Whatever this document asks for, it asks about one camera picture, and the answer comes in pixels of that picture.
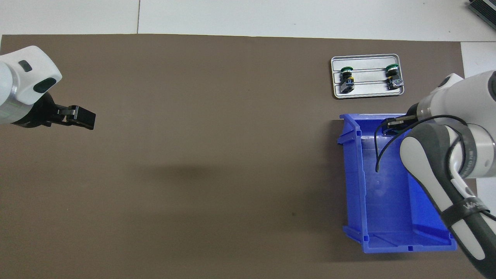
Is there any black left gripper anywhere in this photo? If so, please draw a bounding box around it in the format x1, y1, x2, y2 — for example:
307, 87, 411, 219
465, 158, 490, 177
12, 92, 96, 130

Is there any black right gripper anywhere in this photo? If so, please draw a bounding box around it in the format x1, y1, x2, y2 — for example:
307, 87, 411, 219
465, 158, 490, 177
379, 102, 421, 136

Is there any grey metal tray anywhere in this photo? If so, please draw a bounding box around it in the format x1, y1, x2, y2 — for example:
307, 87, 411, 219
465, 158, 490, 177
331, 54, 405, 99

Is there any blue plastic storage bin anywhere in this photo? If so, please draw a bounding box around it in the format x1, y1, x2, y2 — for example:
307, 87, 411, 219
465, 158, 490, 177
336, 113, 458, 254

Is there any brown table mat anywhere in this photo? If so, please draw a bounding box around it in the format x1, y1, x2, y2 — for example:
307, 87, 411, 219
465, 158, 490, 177
0, 34, 488, 279

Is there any grey ribbed device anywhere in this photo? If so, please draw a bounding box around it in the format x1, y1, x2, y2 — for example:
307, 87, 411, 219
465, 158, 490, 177
467, 0, 496, 21

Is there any green push button switch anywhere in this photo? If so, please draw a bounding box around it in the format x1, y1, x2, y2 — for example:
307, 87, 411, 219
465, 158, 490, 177
340, 67, 356, 95
386, 64, 404, 91

